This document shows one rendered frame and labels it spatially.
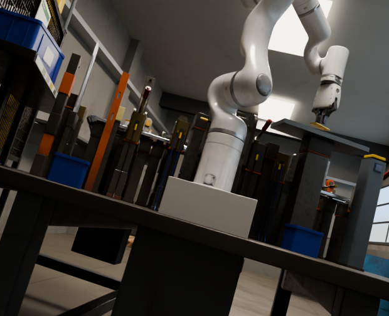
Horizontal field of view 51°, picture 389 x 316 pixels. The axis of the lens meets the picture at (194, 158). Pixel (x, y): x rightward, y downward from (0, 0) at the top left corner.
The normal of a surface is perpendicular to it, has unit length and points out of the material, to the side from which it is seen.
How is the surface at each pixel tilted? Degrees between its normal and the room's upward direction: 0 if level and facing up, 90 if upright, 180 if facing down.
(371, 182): 90
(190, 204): 90
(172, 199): 90
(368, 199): 90
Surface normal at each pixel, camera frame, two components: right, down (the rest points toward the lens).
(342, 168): -0.13, -0.18
